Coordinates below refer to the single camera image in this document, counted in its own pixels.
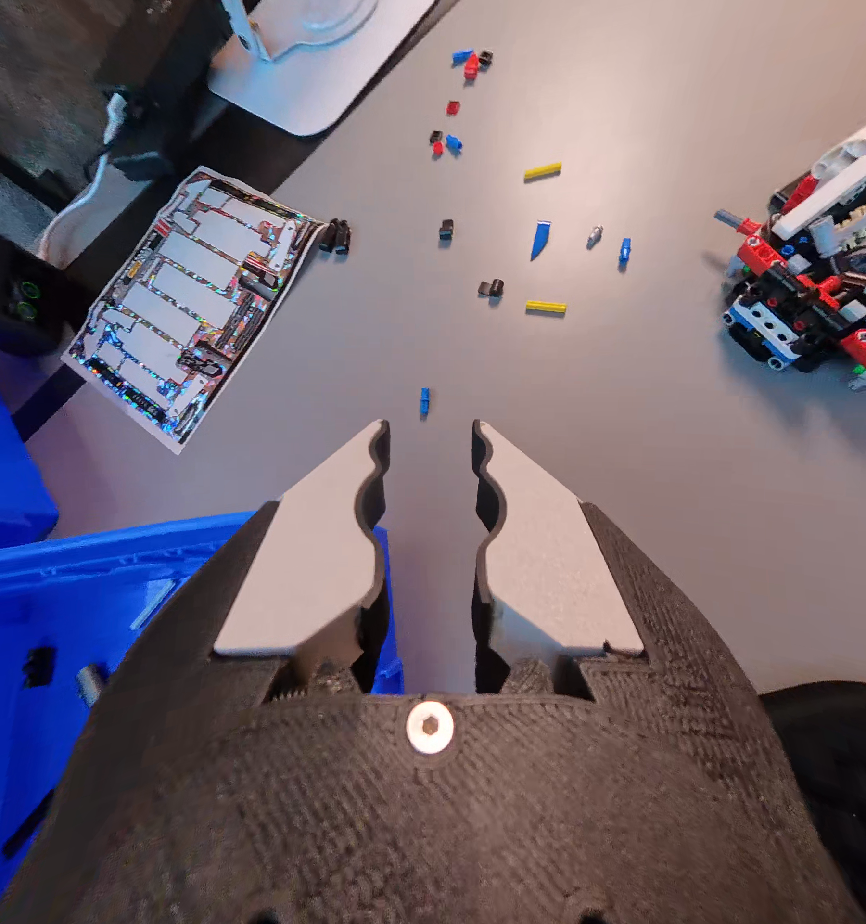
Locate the black power adapter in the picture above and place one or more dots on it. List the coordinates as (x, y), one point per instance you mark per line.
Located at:
(144, 162)

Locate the scattered small lego pieces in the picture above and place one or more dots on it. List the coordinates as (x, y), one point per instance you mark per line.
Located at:
(543, 171)

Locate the lego race car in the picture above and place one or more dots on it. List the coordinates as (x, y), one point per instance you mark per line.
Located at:
(815, 289)

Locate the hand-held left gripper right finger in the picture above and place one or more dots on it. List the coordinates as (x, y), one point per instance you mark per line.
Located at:
(556, 570)

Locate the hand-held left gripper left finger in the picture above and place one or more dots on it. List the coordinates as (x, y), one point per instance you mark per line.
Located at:
(310, 570)

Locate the small blue lego pin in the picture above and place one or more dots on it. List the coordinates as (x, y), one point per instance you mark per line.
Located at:
(424, 402)

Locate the white stand base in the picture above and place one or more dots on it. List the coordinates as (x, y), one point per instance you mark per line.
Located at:
(317, 79)

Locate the sticker sheet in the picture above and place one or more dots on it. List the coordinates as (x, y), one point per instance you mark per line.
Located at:
(187, 310)

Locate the small black lego piece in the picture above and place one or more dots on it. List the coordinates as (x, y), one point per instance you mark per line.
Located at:
(335, 237)

